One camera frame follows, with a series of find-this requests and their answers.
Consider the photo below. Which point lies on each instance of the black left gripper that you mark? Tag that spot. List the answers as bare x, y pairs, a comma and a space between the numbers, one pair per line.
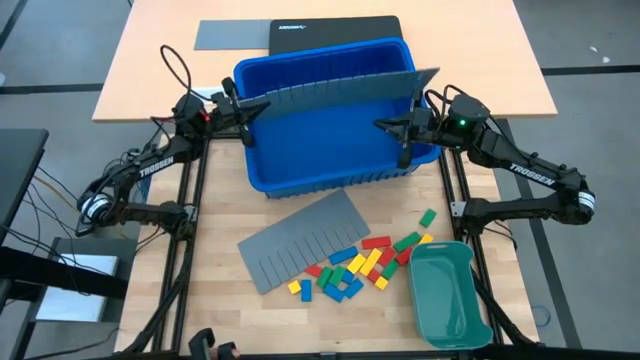
192, 117

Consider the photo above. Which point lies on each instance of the long grey slotted divider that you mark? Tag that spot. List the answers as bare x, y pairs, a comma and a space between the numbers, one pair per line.
340, 92

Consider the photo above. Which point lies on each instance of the long blue block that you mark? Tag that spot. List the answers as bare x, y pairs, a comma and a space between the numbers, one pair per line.
343, 255

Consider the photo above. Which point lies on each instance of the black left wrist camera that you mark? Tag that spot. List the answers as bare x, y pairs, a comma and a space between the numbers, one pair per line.
222, 111

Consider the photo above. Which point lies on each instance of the white flat box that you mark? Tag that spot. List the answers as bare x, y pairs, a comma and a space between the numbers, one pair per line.
75, 305

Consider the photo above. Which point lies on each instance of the green rectangular block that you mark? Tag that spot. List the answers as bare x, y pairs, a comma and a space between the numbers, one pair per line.
390, 269
324, 277
337, 276
427, 218

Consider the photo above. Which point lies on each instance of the small yellow cube block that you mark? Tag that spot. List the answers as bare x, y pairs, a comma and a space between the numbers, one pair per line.
381, 283
294, 287

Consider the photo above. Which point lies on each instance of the black horizontal bar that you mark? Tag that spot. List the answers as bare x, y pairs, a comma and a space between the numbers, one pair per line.
60, 275

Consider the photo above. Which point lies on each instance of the flat grey sheet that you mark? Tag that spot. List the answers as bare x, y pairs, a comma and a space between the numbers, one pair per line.
230, 35

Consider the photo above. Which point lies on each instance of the white-edged grey phone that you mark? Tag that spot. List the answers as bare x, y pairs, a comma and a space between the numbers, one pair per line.
210, 91

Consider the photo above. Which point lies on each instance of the black side desk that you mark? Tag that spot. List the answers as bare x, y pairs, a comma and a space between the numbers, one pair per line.
20, 170

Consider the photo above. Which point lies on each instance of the small blue cube block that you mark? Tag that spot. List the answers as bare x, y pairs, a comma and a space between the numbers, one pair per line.
348, 277

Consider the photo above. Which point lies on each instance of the teal plastic basket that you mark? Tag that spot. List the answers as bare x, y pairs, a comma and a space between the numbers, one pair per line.
445, 300

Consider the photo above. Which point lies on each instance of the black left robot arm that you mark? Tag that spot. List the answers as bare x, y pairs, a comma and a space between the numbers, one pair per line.
155, 167

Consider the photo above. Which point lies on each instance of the long green block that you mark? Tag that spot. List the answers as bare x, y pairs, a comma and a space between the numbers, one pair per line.
406, 242

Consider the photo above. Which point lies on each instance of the long red block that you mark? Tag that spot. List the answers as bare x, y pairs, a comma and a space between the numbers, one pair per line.
376, 242

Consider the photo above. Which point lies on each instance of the person's hand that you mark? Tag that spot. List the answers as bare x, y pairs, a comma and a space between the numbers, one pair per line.
216, 354

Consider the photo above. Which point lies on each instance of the red rectangular block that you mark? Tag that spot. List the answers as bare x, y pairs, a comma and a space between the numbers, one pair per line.
404, 256
386, 256
314, 270

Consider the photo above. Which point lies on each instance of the black closed laptop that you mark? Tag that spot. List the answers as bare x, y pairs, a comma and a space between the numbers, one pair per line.
335, 32

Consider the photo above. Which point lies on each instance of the large blue plastic bin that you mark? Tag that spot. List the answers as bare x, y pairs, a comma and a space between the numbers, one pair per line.
330, 150

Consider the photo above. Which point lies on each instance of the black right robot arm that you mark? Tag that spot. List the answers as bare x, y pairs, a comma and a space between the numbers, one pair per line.
530, 172

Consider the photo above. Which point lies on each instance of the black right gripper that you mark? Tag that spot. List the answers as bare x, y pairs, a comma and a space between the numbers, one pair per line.
465, 125

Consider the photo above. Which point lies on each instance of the long yellow block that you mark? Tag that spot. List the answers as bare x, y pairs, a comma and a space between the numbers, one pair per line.
370, 262

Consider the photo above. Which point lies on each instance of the small red cube block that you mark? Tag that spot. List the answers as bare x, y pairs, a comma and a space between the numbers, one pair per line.
374, 275

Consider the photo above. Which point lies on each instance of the short grey slotted divider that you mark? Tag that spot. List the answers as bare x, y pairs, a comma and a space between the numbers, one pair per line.
300, 240

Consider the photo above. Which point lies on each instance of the grey metal mount bracket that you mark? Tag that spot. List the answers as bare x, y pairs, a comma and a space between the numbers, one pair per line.
191, 212
457, 207

